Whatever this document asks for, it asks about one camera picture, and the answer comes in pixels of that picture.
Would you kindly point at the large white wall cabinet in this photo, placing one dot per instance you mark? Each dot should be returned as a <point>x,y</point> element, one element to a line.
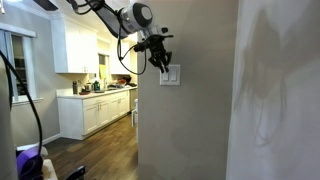
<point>75,46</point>

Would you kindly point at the purple round object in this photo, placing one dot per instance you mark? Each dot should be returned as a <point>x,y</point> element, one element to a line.
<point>28,163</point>

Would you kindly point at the small white wall cabinet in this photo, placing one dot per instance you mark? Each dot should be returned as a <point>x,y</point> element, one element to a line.
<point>120,60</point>

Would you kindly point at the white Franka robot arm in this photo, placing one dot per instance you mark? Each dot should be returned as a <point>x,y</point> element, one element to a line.
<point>110,16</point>

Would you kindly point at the black angular object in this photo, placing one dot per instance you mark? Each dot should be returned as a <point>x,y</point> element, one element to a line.
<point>76,173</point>

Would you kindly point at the white kitchen countertop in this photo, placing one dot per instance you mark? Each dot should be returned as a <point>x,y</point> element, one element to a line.
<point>93,94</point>

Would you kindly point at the narrow kitchen window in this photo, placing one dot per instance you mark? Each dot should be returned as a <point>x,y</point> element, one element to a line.
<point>102,66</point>

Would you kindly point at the metal pot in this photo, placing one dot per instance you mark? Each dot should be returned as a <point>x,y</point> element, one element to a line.
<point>88,87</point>

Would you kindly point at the white stool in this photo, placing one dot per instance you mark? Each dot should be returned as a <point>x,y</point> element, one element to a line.
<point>134,113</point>

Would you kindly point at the green bottle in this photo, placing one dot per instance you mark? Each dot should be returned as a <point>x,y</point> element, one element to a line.
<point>96,86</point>

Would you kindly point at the red kitchen items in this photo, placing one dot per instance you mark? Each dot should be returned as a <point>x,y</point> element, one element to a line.
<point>121,81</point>

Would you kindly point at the white framed window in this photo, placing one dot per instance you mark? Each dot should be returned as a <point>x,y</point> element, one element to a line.
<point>18,66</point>

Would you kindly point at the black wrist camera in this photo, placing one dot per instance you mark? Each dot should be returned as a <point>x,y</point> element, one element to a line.
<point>140,47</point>

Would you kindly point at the white rocker switch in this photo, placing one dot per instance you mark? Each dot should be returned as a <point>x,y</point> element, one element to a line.
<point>165,77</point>
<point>173,75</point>

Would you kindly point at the white kitchen base cabinet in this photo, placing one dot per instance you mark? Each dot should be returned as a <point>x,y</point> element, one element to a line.
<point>96,113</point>

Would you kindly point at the dark drink bottle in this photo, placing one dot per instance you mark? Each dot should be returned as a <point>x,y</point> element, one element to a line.
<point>75,87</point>

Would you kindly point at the white light switch plate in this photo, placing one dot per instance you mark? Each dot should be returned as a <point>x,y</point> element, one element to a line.
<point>176,75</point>

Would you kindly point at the dark ceiling fixture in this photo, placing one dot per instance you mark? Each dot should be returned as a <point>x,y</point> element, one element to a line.
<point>46,4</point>

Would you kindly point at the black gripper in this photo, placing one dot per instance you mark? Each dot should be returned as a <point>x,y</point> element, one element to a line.
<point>156,45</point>

